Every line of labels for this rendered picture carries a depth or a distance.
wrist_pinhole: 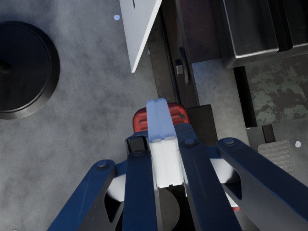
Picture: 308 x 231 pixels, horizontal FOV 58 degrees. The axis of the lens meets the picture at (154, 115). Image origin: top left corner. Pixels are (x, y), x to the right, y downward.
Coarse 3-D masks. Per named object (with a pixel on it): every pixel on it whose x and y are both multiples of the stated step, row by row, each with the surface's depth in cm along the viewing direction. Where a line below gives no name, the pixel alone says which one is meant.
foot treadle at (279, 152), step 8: (264, 128) 89; (272, 128) 89; (264, 136) 89; (272, 136) 88; (264, 144) 87; (272, 144) 87; (280, 144) 87; (288, 144) 87; (264, 152) 87; (272, 152) 87; (280, 152) 87; (288, 152) 87; (272, 160) 87; (280, 160) 87; (288, 160) 86; (288, 168) 86
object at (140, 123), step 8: (168, 104) 29; (176, 104) 29; (136, 112) 29; (144, 112) 29; (176, 112) 29; (184, 112) 29; (136, 120) 29; (144, 120) 29; (176, 120) 29; (184, 120) 29; (136, 128) 29; (144, 128) 29
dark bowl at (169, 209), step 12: (168, 192) 103; (180, 192) 99; (168, 204) 102; (180, 204) 102; (120, 216) 99; (168, 216) 102; (180, 216) 102; (120, 228) 98; (168, 228) 102; (180, 228) 100; (192, 228) 96
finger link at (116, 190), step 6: (138, 132) 18; (144, 132) 18; (126, 162) 14; (120, 168) 14; (120, 174) 13; (114, 180) 13; (120, 180) 13; (156, 180) 15; (114, 186) 13; (120, 186) 14; (108, 192) 13; (114, 192) 13; (120, 192) 14; (108, 198) 14; (114, 198) 14; (120, 198) 14; (108, 204) 14
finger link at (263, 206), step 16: (224, 144) 13; (240, 144) 13; (240, 160) 12; (256, 160) 12; (240, 176) 12; (256, 176) 11; (272, 176) 10; (288, 176) 10; (240, 192) 13; (256, 192) 11; (272, 192) 10; (288, 192) 10; (304, 192) 9; (240, 208) 13; (256, 208) 11; (272, 208) 10; (288, 208) 9; (304, 208) 9; (256, 224) 11; (272, 224) 10; (288, 224) 9; (304, 224) 8
